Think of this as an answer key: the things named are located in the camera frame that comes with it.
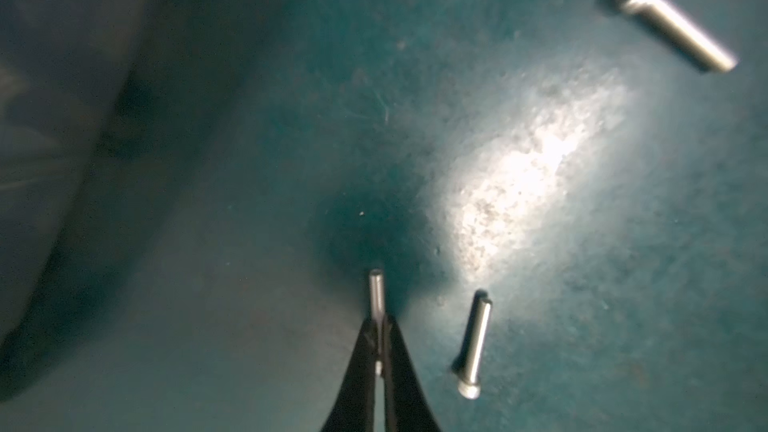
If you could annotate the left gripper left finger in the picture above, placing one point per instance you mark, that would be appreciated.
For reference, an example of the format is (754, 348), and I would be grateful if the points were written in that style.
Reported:
(353, 410)

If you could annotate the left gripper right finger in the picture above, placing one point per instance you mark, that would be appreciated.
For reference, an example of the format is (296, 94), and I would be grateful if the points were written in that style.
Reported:
(406, 408)

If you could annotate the small silver screw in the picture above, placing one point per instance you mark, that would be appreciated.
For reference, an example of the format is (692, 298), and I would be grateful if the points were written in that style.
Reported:
(468, 372)
(683, 31)
(377, 306)

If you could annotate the green table mat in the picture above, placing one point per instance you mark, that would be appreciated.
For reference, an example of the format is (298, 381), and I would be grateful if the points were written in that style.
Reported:
(606, 190)

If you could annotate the grey compartment organizer box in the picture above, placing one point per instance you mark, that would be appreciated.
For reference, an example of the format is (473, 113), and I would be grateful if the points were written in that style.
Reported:
(63, 65)

